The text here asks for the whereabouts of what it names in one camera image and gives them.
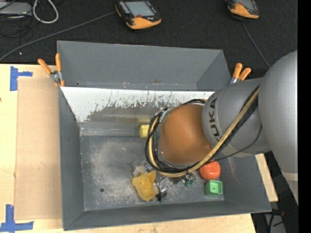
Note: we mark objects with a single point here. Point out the grey metal bin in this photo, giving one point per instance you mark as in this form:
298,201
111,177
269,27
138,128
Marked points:
109,159

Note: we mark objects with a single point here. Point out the yellow wedge-shaped thing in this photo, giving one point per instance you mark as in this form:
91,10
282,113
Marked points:
145,186

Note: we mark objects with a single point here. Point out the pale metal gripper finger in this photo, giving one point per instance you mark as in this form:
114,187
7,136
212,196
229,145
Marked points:
162,191
141,169

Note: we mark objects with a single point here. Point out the green square cup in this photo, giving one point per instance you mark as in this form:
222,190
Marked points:
213,188

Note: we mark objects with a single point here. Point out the orange toy fruit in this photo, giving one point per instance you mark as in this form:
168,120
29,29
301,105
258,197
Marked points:
210,171

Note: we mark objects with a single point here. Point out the small yellow block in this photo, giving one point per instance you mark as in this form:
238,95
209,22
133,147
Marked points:
144,131

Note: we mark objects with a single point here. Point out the brown cardboard flat board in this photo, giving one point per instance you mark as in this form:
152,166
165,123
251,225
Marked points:
36,142

